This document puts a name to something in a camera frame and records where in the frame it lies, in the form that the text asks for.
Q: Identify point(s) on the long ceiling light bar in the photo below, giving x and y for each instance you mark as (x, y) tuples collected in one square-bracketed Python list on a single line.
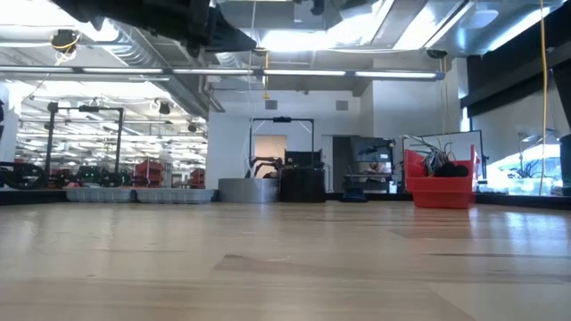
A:
[(214, 71)]

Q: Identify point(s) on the yellow ceiling drop plug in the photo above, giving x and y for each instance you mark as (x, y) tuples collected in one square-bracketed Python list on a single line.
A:
[(267, 89)]

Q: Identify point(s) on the background black robot arm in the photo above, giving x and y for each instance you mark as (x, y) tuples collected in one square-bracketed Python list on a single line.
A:
[(263, 165), (22, 174), (96, 175)]

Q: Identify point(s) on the black rig post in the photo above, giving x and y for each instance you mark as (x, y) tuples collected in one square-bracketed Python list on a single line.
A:
[(564, 134)]

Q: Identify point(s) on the grey plastic tray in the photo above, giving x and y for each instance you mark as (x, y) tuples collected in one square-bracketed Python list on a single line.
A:
[(100, 195), (176, 196)]

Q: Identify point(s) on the red plastic bin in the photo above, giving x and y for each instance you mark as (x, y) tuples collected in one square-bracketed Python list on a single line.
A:
[(439, 196)]

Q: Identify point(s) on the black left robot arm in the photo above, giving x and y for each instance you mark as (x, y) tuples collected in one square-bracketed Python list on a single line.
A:
[(134, 13)]

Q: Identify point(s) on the red shelving unit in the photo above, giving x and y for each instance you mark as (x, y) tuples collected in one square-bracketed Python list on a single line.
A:
[(197, 178), (149, 174)]

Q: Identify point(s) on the grey duct tape roll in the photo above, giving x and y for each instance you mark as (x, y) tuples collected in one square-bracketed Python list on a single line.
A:
[(247, 191)]

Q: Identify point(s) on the ceiling dome camera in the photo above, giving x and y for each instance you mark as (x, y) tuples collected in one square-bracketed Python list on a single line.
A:
[(437, 53)]

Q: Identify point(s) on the small blue black spool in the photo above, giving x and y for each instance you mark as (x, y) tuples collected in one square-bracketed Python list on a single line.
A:
[(354, 196)]

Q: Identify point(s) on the grey wall vent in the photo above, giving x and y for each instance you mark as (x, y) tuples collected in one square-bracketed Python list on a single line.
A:
[(341, 105), (271, 104)]

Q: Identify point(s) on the black equipment cart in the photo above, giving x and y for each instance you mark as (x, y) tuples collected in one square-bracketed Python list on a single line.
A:
[(357, 151)]

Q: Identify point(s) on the black gantry frame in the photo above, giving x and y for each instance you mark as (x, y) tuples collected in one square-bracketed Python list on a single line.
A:
[(119, 134), (282, 119)]

